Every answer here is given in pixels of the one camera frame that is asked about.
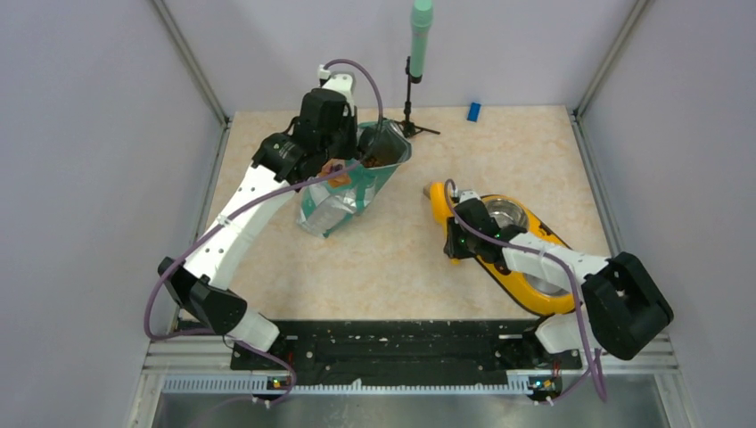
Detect aluminium front rail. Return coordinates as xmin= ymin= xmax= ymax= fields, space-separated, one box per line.
xmin=141 ymin=335 xmax=680 ymax=397

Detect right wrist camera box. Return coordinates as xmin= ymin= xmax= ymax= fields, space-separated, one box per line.
xmin=452 ymin=189 xmax=481 ymax=205

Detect brown pet food kibble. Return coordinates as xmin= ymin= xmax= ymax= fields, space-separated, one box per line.
xmin=361 ymin=148 xmax=405 ymax=169

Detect black tripod stand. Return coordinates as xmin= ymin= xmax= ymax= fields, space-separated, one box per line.
xmin=399 ymin=56 xmax=440 ymax=139

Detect yellow double pet bowl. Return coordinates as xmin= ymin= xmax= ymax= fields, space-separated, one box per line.
xmin=472 ymin=193 xmax=583 ymax=317

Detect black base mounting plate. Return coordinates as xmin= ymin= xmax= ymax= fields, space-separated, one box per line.
xmin=174 ymin=318 xmax=583 ymax=388

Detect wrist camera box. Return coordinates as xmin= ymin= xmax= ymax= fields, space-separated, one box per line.
xmin=317 ymin=64 xmax=356 ymax=112
xmin=452 ymin=189 xmax=481 ymax=205

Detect green pet food bag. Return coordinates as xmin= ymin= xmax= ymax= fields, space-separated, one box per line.
xmin=298 ymin=119 xmax=412 ymax=238

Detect yellow plastic scoop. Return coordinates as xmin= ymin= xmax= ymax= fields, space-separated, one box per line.
xmin=430 ymin=182 xmax=470 ymax=264

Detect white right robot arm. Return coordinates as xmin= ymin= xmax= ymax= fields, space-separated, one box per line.
xmin=448 ymin=198 xmax=674 ymax=367

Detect blue small object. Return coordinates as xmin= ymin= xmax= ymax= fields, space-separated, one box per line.
xmin=466 ymin=103 xmax=481 ymax=122

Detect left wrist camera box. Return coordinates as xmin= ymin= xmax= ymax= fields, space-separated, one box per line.
xmin=317 ymin=64 xmax=356 ymax=112

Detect green cylinder on stand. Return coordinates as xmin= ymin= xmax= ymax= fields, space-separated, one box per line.
xmin=408 ymin=0 xmax=433 ymax=83

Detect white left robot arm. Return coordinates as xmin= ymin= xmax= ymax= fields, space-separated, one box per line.
xmin=159 ymin=86 xmax=359 ymax=369

